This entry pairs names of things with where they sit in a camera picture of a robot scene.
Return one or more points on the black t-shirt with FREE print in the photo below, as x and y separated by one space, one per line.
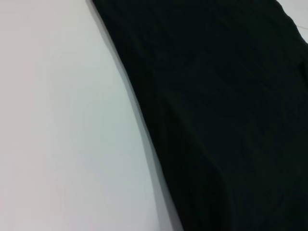
228 108

